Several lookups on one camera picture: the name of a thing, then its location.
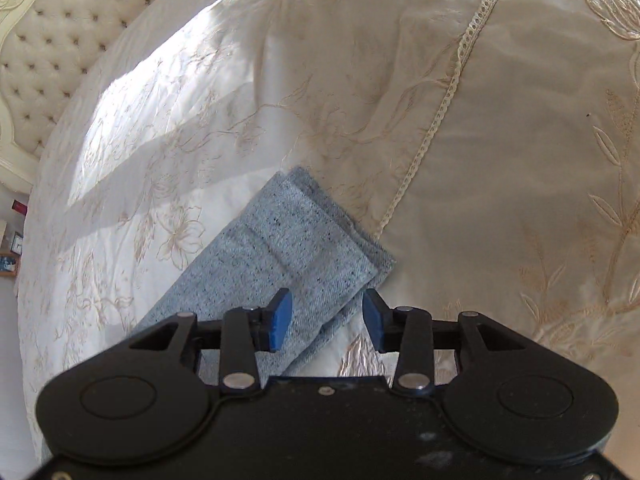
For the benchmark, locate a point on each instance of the cream tufted headboard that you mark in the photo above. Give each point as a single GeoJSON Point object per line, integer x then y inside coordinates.
{"type": "Point", "coordinates": [60, 35]}

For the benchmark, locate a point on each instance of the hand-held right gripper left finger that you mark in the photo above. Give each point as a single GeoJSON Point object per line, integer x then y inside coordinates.
{"type": "Point", "coordinates": [281, 320]}

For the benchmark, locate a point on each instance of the grey-blue speckled pants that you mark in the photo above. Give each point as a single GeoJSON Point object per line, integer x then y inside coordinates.
{"type": "Point", "coordinates": [280, 240]}

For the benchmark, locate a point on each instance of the small red box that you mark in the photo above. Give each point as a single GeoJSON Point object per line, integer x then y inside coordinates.
{"type": "Point", "coordinates": [19, 206]}

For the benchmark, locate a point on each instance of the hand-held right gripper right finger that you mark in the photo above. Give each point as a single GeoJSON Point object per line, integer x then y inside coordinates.
{"type": "Point", "coordinates": [371, 320]}

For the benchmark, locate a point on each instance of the cream embroidered bedspread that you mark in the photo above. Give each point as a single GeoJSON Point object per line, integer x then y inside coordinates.
{"type": "Point", "coordinates": [450, 160]}

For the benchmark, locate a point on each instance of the wooden picture frame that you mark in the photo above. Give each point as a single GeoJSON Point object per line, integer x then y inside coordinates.
{"type": "Point", "coordinates": [7, 265]}

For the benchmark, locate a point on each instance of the small alarm clock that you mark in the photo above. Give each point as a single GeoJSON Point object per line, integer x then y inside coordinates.
{"type": "Point", "coordinates": [17, 244]}

